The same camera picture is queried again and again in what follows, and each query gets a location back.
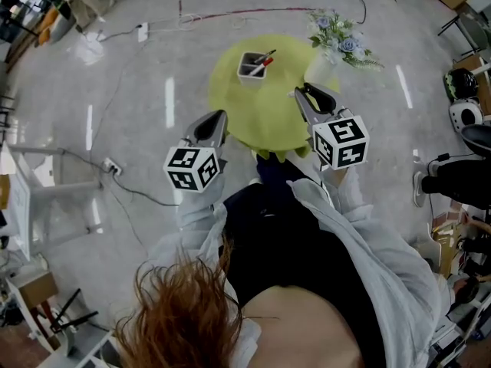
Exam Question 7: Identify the black and green helmet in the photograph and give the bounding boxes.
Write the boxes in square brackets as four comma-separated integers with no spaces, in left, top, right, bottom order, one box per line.
[443,67,479,100]

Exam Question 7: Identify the router with black antennas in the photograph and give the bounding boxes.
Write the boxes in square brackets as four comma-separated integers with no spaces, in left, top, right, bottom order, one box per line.
[48,287,100,335]

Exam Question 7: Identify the white metal table frame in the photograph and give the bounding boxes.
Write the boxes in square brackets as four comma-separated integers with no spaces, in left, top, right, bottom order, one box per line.
[0,143,105,262]

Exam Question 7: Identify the white helmet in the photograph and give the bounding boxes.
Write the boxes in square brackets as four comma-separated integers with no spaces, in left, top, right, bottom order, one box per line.
[449,97,484,133]

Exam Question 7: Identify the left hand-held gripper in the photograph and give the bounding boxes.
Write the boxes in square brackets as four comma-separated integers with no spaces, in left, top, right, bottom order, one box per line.
[163,110,229,195]

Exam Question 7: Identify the blue and white flower bouquet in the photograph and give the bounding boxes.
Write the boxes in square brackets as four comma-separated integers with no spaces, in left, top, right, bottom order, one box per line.
[307,8,385,72]

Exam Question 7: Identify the person's right forearm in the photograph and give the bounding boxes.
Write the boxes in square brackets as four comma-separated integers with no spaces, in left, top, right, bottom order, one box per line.
[318,163,376,225]

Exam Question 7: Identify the red capped marker pen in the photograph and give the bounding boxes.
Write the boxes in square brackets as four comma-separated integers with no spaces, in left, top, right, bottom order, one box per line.
[249,57,275,77]

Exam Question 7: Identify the person's legs in dark trousers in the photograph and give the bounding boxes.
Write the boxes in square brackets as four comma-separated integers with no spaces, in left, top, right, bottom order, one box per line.
[219,154,384,368]

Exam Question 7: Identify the grey square pen holder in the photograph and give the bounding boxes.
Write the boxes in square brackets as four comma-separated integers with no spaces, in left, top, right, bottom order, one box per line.
[236,51,269,89]

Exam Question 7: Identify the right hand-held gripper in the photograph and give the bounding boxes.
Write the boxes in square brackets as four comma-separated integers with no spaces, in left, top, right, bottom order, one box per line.
[294,82,371,173]

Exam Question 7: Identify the person's torso in grey jacket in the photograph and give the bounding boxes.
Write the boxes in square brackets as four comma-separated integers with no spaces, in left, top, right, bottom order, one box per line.
[145,177,456,368]

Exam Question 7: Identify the person's left forearm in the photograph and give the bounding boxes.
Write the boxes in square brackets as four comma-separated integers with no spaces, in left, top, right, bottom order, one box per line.
[176,166,228,241]

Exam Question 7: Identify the white vase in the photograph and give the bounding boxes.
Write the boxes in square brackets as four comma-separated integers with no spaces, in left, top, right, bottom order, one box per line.
[304,54,339,91]

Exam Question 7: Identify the red floor cable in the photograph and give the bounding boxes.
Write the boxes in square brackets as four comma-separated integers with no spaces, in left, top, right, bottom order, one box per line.
[177,0,320,25]

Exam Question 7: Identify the green round tablecloth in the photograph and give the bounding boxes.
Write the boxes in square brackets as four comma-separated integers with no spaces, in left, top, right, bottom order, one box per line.
[207,33,341,163]

